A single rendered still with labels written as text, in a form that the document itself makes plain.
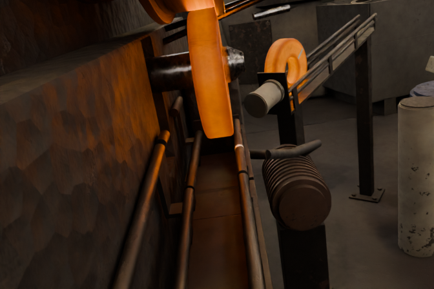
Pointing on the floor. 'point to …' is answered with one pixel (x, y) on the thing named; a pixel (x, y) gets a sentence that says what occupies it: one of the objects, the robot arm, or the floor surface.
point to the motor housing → (299, 219)
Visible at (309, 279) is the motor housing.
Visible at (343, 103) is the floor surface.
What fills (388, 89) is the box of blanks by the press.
